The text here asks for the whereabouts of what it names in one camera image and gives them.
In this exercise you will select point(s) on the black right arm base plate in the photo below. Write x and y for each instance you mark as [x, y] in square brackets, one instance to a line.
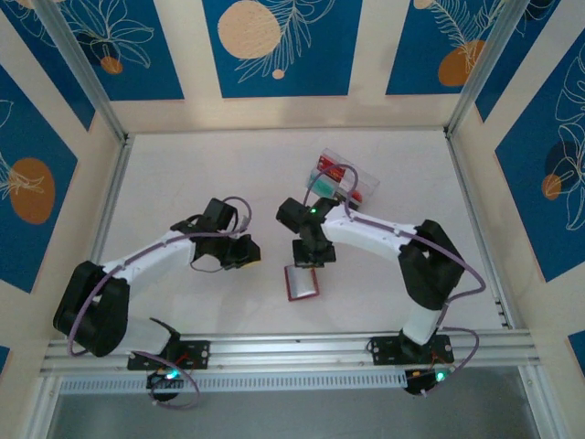
[384, 350]

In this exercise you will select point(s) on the red card holder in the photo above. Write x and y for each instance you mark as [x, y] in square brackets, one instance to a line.
[301, 283]

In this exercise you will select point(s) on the red card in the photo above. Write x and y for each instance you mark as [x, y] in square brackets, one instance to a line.
[330, 167]

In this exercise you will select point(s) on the clear plastic card box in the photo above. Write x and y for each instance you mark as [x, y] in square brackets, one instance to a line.
[361, 180]

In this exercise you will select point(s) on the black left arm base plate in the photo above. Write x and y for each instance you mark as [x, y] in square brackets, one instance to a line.
[201, 352]

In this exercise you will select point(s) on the white pink april card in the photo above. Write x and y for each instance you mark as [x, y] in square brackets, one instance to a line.
[357, 196]

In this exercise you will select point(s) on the aluminium frame bar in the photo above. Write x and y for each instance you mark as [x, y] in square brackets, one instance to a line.
[43, 411]
[537, 407]

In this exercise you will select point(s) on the aluminium side rail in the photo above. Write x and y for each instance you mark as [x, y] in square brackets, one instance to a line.
[471, 206]
[112, 192]

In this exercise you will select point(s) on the teal card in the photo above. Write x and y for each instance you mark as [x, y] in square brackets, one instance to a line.
[322, 185]

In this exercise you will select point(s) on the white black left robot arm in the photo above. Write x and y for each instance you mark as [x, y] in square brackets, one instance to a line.
[151, 256]

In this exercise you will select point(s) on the black controller board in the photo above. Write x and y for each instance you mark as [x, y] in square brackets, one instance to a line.
[160, 382]
[418, 384]

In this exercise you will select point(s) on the aluminium frame post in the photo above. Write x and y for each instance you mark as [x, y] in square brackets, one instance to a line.
[84, 68]
[482, 68]

